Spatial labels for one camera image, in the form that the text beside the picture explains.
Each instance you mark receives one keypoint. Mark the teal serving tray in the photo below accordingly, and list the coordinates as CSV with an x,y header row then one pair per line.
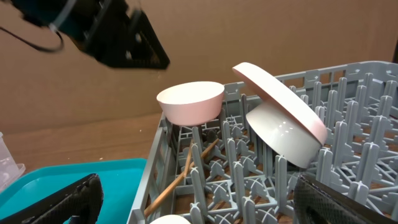
x,y
119,179

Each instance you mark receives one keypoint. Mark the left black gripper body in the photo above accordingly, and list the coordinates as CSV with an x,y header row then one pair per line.
x,y
106,31

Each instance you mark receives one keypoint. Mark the white round plate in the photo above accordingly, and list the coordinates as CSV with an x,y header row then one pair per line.
x,y
267,87

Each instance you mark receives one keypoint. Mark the white cup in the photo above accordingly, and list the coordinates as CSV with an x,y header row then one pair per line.
x,y
170,219

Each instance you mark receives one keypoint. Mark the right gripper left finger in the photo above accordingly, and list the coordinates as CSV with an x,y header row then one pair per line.
x,y
77,203

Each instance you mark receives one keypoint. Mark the grey bowl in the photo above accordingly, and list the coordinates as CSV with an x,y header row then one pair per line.
x,y
283,135

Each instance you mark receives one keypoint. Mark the clear plastic bin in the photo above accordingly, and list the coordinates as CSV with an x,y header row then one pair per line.
x,y
10,171

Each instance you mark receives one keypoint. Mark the grey dishwasher rack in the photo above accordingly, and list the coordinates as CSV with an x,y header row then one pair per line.
x,y
241,176

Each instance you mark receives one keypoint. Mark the wooden chopstick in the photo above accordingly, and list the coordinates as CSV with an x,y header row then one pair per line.
x,y
189,156
158,201

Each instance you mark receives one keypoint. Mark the pink bowl with food scraps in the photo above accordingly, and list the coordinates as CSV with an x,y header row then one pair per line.
x,y
193,103

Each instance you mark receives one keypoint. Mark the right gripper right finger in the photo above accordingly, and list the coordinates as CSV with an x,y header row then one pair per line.
x,y
315,202

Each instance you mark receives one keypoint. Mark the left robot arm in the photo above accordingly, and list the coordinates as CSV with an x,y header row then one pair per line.
x,y
57,15

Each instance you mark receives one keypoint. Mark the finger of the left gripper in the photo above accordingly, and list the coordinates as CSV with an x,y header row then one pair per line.
x,y
143,48

